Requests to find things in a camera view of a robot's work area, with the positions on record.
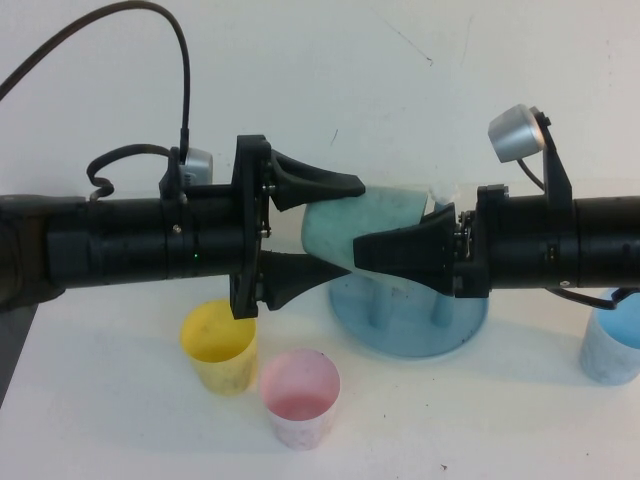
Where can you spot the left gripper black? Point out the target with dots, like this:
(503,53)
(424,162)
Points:
(220,235)

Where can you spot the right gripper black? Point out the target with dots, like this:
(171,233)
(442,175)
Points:
(520,240)

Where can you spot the green plastic cup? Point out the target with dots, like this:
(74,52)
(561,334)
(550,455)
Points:
(350,225)

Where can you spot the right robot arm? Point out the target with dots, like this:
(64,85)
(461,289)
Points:
(610,240)

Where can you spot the blue cup stand white caps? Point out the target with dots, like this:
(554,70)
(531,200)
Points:
(400,320)

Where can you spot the yellow plastic cup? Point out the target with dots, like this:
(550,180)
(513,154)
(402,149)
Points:
(225,365)

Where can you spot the pink plastic cup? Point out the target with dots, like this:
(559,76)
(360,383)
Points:
(300,415)

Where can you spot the blue plastic cup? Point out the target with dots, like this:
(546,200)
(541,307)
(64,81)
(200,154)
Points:
(605,360)

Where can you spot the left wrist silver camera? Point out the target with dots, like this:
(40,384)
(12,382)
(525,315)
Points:
(200,167)

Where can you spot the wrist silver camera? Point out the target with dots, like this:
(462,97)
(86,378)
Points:
(200,167)
(515,132)

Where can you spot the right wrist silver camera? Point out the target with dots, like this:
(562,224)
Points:
(515,132)

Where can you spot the left camera black bracket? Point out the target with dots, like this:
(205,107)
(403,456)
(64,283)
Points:
(172,180)

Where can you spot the camera black bracket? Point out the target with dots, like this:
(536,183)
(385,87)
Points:
(557,170)
(172,180)

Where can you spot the right camera black bracket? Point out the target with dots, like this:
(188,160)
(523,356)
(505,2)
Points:
(557,170)

